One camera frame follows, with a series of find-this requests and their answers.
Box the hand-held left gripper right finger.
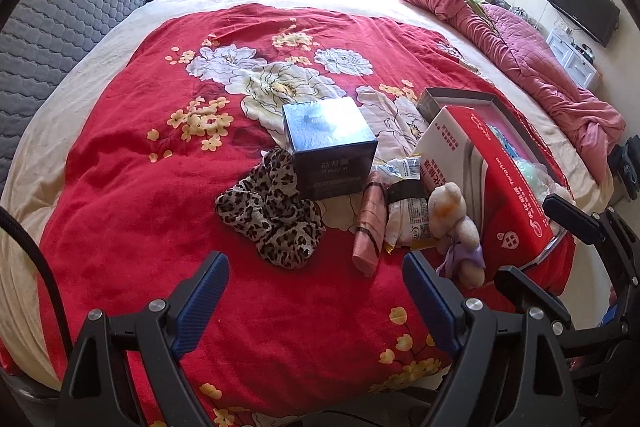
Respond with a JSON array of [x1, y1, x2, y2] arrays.
[[402, 251, 581, 427]]

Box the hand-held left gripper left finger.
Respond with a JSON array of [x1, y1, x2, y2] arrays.
[[60, 251, 231, 427]]

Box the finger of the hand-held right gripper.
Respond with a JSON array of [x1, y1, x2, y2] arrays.
[[494, 266, 573, 333], [542, 194, 636, 303]]

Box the green tissue pack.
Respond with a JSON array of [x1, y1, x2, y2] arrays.
[[510, 159, 548, 192]]

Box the plush bear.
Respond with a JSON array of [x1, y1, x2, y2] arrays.
[[427, 182, 487, 290]]

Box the leopard print scarf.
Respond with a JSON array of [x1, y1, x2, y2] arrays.
[[215, 148, 326, 270]]

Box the red and white carton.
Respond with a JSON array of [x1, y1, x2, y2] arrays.
[[416, 87, 571, 268], [412, 104, 561, 275]]

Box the pile of dark clothing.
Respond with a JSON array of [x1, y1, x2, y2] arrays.
[[607, 144, 640, 202]]

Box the white snack packet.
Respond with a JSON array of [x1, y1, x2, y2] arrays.
[[372, 156, 441, 253]]

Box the pink tube package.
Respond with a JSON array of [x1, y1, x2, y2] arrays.
[[351, 168, 390, 278]]

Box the red floral blanket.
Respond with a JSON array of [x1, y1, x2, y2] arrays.
[[40, 2, 576, 427]]

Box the pink picture book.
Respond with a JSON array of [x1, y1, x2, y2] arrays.
[[487, 122, 531, 158]]

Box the pink quilt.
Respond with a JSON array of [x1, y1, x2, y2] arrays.
[[395, 0, 626, 172]]

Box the white drawer cabinet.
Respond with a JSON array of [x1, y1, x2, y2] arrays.
[[546, 29, 600, 90]]

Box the dark blue box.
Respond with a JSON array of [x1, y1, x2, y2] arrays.
[[281, 97, 378, 202]]

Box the grey quilted headboard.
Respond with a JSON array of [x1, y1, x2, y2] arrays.
[[0, 0, 171, 198]]

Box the black cable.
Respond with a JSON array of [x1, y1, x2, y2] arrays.
[[0, 206, 73, 358]]

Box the black wall television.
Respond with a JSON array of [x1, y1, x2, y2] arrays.
[[544, 0, 621, 48]]

